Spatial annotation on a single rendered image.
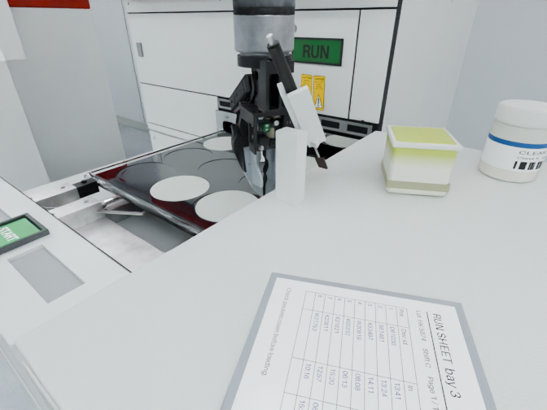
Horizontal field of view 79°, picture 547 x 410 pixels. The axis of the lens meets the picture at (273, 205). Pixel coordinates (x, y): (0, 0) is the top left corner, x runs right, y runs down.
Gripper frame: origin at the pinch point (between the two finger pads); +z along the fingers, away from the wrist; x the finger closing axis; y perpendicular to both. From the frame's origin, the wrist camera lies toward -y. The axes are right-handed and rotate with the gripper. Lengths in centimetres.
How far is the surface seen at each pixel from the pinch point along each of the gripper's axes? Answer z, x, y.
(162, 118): 4, -9, -69
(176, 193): 1.6, -13.0, -6.5
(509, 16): -25, 156, -80
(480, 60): -5, 152, -86
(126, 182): 1.7, -20.7, -14.3
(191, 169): 1.6, -8.8, -15.6
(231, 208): 1.6, -5.8, 2.2
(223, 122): 0.5, 4.6, -42.3
